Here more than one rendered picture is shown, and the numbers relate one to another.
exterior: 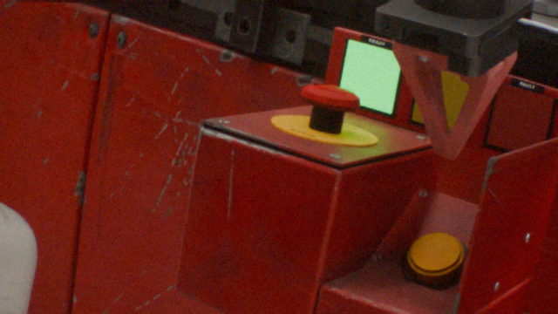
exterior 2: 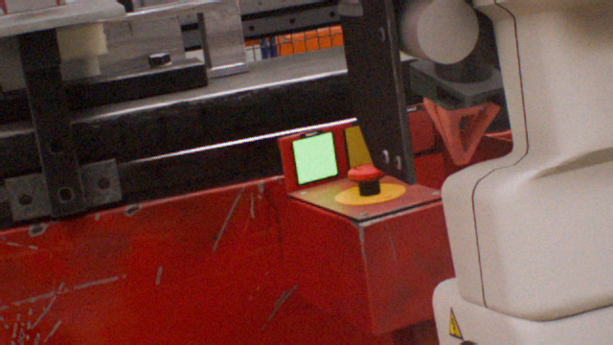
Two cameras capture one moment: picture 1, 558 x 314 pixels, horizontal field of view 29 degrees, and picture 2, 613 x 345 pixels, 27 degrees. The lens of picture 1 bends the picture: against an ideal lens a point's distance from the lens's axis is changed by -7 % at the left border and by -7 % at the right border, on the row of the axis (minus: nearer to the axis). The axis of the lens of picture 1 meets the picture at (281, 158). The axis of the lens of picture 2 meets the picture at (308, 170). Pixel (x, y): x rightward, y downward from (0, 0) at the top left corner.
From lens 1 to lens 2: 105 cm
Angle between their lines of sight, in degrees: 53
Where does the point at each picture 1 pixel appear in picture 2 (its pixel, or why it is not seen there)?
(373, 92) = (321, 166)
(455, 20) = (492, 80)
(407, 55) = (458, 115)
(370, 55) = (311, 145)
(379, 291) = not seen: hidden behind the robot
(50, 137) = not seen: outside the picture
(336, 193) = not seen: hidden behind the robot
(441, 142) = (464, 156)
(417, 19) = (488, 89)
